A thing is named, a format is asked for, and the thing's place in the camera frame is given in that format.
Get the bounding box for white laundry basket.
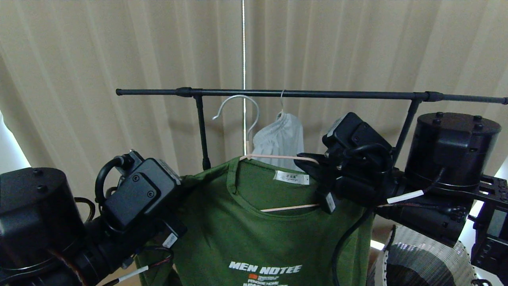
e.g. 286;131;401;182
367;224;493;286

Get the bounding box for black clothes rack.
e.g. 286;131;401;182
116;87;508;171

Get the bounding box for pale grey shorts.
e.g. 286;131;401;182
252;112;305;172

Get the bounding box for beige curtain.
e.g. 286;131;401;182
0;0;508;199

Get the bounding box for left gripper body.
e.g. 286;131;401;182
77;214;188;278

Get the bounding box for green garment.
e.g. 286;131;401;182
135;157;374;286

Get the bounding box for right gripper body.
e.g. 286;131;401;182
317;171;401;215

